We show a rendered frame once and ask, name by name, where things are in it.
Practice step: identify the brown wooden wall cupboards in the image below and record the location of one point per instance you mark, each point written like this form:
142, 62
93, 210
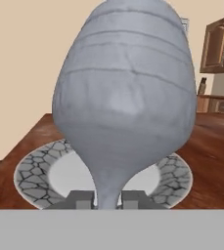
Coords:
219, 45

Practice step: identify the grey wine glass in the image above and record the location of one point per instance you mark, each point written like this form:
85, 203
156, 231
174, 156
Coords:
126, 97

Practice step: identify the white wall socket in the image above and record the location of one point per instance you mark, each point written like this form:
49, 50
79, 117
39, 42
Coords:
185, 24

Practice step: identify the brown wooden base cupboards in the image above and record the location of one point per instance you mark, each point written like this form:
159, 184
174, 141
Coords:
219, 104

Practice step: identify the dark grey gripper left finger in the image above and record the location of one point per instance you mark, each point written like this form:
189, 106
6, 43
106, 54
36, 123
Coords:
77, 199

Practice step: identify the white plate with cracked-stone rim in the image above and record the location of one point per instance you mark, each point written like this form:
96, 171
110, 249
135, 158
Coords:
35, 175

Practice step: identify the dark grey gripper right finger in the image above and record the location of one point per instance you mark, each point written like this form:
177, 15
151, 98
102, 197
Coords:
137, 199

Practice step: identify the dark knife block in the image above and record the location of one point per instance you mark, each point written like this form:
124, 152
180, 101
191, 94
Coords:
201, 86

